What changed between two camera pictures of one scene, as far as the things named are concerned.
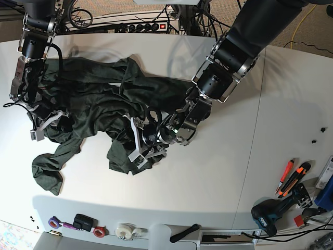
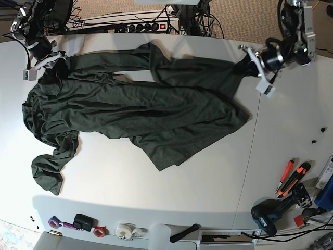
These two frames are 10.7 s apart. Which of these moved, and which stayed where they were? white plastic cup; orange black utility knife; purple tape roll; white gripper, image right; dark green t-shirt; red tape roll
Moved: white gripper, image right; dark green t-shirt
Stayed: purple tape roll; red tape roll; orange black utility knife; white plastic cup
